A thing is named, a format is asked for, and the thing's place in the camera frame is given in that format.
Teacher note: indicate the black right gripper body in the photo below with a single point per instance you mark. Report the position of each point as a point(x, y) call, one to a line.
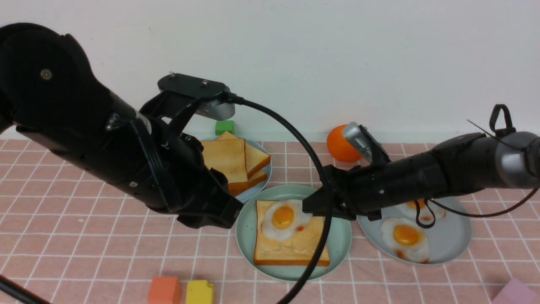
point(367, 190)

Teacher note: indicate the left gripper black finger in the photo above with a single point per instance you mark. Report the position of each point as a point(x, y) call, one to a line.
point(201, 213)

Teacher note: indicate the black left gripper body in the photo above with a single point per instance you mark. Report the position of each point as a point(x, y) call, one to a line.
point(174, 159)

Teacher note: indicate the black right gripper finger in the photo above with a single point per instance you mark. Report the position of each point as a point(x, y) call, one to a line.
point(318, 202)

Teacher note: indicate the toast slice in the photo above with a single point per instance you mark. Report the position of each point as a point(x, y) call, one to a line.
point(228, 157)
point(255, 159)
point(297, 251)
point(258, 177)

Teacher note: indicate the fried egg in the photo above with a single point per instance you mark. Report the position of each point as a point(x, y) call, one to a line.
point(428, 211)
point(406, 239)
point(284, 219)

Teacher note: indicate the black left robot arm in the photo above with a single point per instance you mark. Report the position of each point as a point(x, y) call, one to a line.
point(50, 94)

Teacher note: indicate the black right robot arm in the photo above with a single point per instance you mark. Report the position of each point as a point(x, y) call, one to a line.
point(470, 163)

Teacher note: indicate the teal green centre plate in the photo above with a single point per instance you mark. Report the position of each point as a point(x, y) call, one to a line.
point(339, 240)

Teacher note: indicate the orange tangerine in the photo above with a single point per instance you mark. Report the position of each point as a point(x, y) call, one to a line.
point(339, 147)

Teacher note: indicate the green block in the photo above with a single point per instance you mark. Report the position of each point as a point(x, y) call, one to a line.
point(227, 126)

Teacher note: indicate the yellow block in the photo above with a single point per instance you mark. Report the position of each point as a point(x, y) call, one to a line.
point(199, 292)

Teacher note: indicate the grey blue egg plate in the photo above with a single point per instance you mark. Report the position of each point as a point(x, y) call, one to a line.
point(448, 237)

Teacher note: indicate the orange block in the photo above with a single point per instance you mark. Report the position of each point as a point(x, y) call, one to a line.
point(164, 290)

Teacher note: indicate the pink block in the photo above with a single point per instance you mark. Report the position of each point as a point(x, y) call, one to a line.
point(515, 292)

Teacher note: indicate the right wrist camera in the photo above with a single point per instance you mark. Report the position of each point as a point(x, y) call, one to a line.
point(365, 144)

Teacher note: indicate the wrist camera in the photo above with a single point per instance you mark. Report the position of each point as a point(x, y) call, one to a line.
point(365, 144)
point(211, 94)

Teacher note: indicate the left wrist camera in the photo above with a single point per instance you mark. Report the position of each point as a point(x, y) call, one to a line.
point(211, 94)

